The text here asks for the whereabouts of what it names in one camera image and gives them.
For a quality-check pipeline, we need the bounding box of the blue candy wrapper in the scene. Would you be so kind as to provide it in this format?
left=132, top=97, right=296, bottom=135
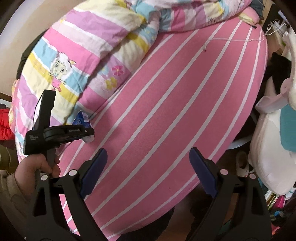
left=72, top=110, right=95, bottom=143

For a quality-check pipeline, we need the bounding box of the dark navy pillow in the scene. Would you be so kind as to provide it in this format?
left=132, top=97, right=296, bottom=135
left=250, top=0, right=264, bottom=18

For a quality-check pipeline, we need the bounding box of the pink striped bed mattress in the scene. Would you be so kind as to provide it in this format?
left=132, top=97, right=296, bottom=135
left=60, top=18, right=268, bottom=240

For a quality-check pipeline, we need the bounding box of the white charging cable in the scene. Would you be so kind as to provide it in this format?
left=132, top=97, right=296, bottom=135
left=203, top=19, right=287, bottom=52

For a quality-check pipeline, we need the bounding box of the white leather office chair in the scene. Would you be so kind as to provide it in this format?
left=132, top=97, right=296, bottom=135
left=248, top=29, right=295, bottom=195

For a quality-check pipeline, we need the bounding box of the colourful striped cartoon quilt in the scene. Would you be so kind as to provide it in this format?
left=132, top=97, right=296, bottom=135
left=9, top=1, right=250, bottom=159

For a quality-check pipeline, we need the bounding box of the pink yellow pillow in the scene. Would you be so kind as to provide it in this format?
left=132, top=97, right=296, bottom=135
left=237, top=6, right=260, bottom=26

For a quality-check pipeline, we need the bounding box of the person left hand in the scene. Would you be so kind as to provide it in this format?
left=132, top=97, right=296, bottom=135
left=15, top=154, right=61, bottom=200

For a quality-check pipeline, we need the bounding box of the red plush toy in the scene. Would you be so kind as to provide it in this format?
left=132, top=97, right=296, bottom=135
left=0, top=108, right=14, bottom=141

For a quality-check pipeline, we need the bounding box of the dark green garment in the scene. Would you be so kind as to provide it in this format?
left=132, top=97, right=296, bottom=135
left=16, top=30, right=47, bottom=79

